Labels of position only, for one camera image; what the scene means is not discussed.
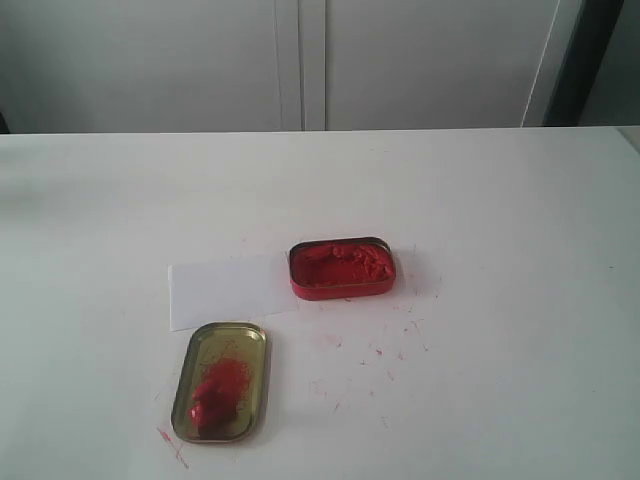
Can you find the red plastic stamp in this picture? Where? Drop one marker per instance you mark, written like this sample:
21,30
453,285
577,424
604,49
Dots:
215,402

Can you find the red ink pad tin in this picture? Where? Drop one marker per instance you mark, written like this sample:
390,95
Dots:
341,268

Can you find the white paper sheet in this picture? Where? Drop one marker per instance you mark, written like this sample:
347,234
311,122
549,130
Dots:
228,290

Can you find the gold metal tin lid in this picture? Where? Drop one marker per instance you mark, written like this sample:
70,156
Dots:
237,351

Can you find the dark door frame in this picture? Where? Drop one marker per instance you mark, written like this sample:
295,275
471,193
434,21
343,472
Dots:
598,82

